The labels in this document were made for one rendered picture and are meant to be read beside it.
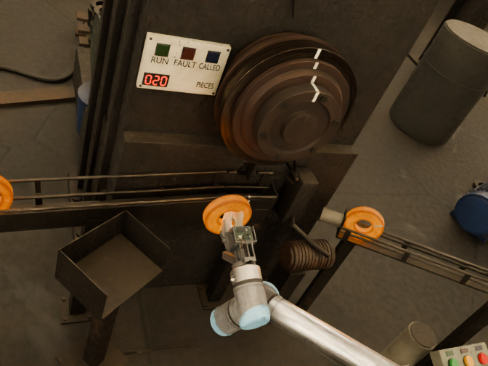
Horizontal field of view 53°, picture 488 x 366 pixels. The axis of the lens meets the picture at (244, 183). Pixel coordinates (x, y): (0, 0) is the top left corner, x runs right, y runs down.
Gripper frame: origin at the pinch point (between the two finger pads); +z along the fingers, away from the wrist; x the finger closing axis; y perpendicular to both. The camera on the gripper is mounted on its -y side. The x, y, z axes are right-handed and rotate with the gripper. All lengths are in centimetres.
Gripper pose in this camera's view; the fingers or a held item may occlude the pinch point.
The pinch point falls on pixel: (229, 210)
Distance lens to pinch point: 156.6
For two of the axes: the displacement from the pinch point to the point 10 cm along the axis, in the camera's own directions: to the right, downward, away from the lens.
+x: -9.0, -0.1, -4.3
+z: -2.0, -8.8, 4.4
